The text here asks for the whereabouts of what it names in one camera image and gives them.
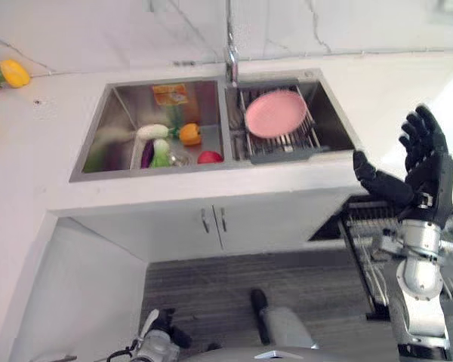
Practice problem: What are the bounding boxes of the white cabinet door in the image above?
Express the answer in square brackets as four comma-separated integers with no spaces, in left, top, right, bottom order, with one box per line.
[69,204,224,263]
[212,190,344,250]

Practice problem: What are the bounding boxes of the dishwasher wire rack drawer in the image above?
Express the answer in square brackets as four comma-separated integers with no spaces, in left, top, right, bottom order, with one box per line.
[337,198,453,316]

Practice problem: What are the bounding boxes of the white radish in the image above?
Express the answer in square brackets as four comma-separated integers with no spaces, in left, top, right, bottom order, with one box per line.
[135,124,171,141]

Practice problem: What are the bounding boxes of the green white bok choy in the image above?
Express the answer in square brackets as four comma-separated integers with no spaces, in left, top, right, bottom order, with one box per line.
[149,138,172,169]

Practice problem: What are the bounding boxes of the grey robot torso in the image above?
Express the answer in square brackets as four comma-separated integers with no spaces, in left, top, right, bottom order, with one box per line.
[196,345,367,362]

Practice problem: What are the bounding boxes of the pink plate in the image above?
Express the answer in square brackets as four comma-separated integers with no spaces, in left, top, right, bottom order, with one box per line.
[244,90,309,138]

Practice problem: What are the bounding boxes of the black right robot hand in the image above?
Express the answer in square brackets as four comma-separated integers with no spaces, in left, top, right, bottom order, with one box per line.
[353,104,453,229]

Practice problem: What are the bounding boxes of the purple eggplant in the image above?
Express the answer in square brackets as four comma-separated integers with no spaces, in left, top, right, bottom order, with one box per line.
[140,140,156,169]

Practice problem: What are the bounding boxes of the stainless steel double sink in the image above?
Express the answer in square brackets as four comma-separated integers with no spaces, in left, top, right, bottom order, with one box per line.
[68,67,364,184]

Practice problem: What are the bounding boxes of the orange bell pepper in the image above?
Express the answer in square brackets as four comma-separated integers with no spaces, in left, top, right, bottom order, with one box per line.
[178,123,203,148]

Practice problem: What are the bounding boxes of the metal sink dish rack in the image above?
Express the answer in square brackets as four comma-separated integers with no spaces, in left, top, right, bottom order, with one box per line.
[229,83,325,166]

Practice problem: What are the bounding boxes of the silver robot leg dark foot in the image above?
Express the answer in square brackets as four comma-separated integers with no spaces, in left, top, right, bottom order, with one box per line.
[250,288,321,351]

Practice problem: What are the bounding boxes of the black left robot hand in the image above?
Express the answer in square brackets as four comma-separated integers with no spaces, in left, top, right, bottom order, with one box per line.
[140,307,193,350]

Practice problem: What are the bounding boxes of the chrome faucet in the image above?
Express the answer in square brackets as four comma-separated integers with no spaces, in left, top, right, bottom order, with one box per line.
[223,0,243,90]

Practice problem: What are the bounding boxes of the yellow bell pepper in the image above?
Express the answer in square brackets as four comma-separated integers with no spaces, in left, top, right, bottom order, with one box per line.
[0,59,32,90]

